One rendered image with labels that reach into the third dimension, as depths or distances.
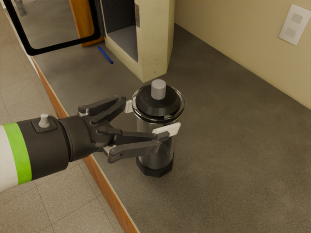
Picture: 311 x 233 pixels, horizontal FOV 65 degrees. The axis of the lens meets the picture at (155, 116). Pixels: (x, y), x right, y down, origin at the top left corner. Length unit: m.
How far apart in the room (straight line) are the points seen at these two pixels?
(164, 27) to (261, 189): 0.58
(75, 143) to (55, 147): 0.03
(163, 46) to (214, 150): 0.41
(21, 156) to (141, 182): 0.38
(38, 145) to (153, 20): 0.58
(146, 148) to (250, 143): 0.44
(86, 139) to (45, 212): 1.41
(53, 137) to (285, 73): 0.85
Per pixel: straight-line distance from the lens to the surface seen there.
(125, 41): 1.05
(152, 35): 0.86
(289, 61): 1.00
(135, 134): 0.45
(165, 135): 0.47
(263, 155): 0.79
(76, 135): 0.40
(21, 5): 1.01
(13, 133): 0.38
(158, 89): 0.46
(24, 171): 0.38
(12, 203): 1.91
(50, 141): 0.38
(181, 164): 0.71
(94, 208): 1.70
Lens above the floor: 1.54
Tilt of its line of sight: 48 degrees down
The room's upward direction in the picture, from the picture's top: straight up
